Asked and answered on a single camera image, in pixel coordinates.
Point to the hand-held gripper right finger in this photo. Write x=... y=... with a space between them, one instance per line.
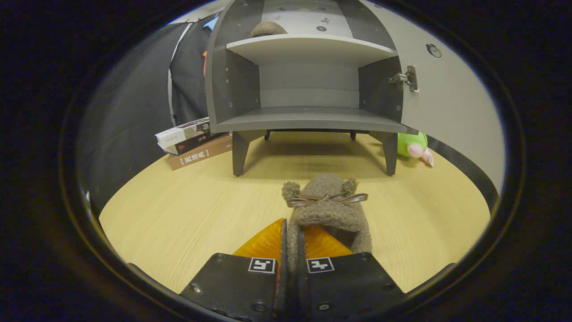
x=348 y=286

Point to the brown book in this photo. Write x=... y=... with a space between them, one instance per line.
x=201 y=154

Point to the metal door hinge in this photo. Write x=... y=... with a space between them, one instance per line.
x=409 y=78

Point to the green plush toy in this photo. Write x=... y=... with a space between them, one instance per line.
x=406 y=145

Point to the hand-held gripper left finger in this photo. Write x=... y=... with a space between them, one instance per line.
x=237 y=286

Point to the dark book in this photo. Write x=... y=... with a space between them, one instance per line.
x=194 y=143

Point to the brown fuzzy shoe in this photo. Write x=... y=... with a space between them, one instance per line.
x=268 y=30
x=328 y=210

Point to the black backdrop cloth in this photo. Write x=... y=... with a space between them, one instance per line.
x=129 y=112

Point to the grey shoe cabinet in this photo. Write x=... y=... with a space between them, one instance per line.
x=308 y=85

